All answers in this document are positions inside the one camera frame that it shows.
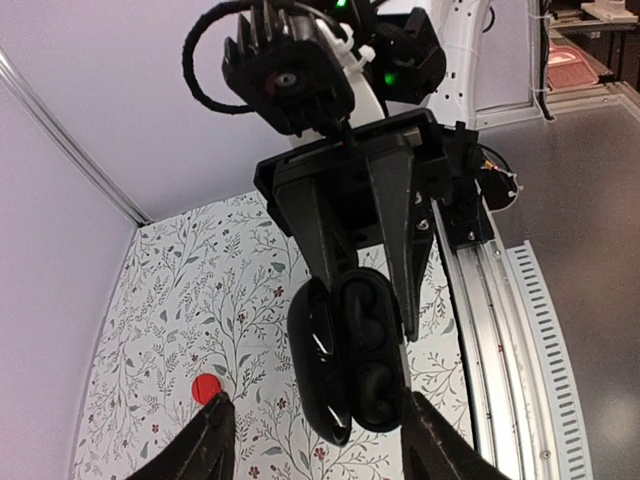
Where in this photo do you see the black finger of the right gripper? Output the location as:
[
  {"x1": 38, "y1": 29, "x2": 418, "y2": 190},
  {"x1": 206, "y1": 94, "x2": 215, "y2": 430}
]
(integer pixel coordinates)
[{"x1": 275, "y1": 178, "x2": 358, "y2": 291}]

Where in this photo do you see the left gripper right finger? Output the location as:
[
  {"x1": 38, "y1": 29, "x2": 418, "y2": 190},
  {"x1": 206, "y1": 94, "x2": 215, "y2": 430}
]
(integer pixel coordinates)
[{"x1": 401, "y1": 391, "x2": 507, "y2": 480}]

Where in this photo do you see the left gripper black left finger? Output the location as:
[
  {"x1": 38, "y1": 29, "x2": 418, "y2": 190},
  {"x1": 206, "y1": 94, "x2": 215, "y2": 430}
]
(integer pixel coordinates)
[{"x1": 128, "y1": 392, "x2": 235, "y2": 480}]

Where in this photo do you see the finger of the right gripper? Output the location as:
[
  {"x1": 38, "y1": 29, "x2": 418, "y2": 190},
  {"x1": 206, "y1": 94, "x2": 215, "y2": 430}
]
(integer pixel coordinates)
[{"x1": 368, "y1": 147, "x2": 430, "y2": 342}]

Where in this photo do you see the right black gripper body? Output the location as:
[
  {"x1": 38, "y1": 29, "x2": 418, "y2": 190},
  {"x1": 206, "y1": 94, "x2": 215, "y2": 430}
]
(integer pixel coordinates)
[{"x1": 254, "y1": 109, "x2": 450, "y2": 249}]

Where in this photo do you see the red earbud charging case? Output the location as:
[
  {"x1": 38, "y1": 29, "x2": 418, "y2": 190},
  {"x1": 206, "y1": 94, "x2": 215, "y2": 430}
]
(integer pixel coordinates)
[{"x1": 191, "y1": 373, "x2": 223, "y2": 406}]

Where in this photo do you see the black earbud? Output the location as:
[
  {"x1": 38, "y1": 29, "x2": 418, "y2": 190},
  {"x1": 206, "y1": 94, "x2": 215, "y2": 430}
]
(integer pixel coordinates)
[
  {"x1": 341, "y1": 281, "x2": 391, "y2": 357},
  {"x1": 354, "y1": 362, "x2": 398, "y2": 432}
]

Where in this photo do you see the black earbud charging case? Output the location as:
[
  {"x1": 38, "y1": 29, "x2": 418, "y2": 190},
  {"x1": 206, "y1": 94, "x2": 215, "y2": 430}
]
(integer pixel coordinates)
[{"x1": 287, "y1": 268, "x2": 406, "y2": 447}]

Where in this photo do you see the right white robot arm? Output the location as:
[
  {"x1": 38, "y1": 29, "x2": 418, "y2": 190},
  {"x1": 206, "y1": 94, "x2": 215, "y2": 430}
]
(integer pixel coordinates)
[{"x1": 226, "y1": 1, "x2": 493, "y2": 346}]

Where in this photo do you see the floral patterned table mat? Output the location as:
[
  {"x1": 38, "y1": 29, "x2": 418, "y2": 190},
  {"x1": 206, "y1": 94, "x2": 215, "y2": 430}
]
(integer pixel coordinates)
[{"x1": 70, "y1": 193, "x2": 403, "y2": 479}]

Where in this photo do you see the aluminium front rail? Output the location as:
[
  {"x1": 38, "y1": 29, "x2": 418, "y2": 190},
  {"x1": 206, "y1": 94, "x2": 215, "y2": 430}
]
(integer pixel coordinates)
[{"x1": 433, "y1": 208, "x2": 594, "y2": 479}]

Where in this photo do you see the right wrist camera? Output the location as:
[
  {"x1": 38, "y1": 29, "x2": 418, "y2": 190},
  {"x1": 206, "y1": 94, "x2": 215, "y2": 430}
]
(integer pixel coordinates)
[{"x1": 222, "y1": 1, "x2": 355, "y2": 138}]

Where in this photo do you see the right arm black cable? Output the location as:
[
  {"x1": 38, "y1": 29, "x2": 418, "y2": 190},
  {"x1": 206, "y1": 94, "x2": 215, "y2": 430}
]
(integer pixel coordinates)
[{"x1": 180, "y1": 0, "x2": 261, "y2": 114}]

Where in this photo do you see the right aluminium frame post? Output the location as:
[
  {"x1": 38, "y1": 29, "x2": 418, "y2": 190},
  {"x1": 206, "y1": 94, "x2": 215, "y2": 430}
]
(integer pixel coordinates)
[{"x1": 1, "y1": 49, "x2": 153, "y2": 227}]

